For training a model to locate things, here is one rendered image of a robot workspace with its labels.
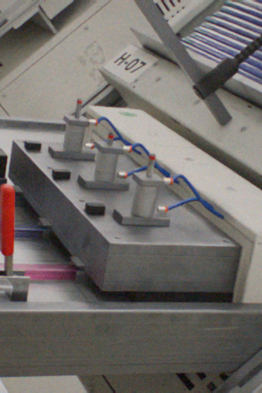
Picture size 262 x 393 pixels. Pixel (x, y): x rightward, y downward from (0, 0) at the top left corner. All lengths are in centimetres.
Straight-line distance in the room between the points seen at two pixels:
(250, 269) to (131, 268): 11
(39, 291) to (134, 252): 9
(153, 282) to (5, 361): 16
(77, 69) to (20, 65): 14
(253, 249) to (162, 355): 13
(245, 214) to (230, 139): 23
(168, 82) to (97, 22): 96
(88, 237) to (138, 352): 12
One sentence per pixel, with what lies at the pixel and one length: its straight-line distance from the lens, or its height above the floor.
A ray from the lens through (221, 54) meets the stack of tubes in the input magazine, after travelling 132.
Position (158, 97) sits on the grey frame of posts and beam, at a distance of 140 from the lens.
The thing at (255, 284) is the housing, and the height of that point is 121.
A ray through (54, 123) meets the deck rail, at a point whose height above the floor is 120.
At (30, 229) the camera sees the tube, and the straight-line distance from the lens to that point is 106.
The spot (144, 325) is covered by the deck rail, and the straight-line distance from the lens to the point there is 91.
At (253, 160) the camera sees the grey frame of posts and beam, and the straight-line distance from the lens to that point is 115.
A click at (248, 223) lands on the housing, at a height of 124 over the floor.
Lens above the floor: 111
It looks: 4 degrees up
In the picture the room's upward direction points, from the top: 50 degrees clockwise
